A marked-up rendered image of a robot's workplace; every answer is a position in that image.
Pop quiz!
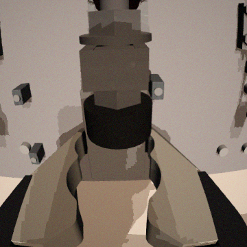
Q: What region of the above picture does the grey toggle clamp with red handle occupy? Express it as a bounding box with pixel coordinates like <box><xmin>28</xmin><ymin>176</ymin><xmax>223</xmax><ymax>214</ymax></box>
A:
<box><xmin>237</xmin><ymin>3</ymin><xmax>247</xmax><ymax>50</ymax></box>

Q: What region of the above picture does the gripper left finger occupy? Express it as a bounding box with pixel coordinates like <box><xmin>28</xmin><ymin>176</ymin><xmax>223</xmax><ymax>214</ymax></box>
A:
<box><xmin>0</xmin><ymin>128</ymin><xmax>88</xmax><ymax>247</ymax></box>

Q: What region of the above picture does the grey fixture plate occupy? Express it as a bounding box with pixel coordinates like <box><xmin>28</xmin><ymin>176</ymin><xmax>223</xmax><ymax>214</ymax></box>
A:
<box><xmin>0</xmin><ymin>0</ymin><xmax>247</xmax><ymax>178</ymax></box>

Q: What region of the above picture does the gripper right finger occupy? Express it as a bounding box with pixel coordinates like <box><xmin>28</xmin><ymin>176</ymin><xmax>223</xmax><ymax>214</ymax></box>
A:
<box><xmin>145</xmin><ymin>127</ymin><xmax>247</xmax><ymax>247</ymax></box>

